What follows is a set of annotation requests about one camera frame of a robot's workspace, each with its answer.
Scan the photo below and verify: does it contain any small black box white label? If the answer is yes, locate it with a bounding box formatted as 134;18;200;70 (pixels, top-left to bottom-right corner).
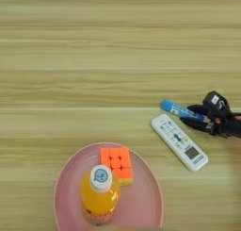
201;90;233;118

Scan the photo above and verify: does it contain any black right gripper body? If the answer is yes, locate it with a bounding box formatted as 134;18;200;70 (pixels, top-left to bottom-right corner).
205;110;241;140

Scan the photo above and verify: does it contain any white remote control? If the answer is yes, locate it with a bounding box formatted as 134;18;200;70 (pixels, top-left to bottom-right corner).
150;113;210;173

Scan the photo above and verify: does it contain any colourful puzzle cube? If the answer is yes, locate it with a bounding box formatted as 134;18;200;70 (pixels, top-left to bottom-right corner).
99;145;136;188

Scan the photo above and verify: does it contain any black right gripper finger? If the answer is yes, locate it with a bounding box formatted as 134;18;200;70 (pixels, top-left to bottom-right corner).
185;104;209;116
179;116;216;136

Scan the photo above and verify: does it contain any pink round plate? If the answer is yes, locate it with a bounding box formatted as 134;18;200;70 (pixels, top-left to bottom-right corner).
53;141;165;231

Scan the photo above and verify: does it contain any orange juice bottle white cap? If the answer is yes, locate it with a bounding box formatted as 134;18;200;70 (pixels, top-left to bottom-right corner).
79;164;122;227

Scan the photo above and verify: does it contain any blue tube with white label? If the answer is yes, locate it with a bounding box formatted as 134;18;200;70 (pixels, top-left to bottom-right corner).
160;98;212;124

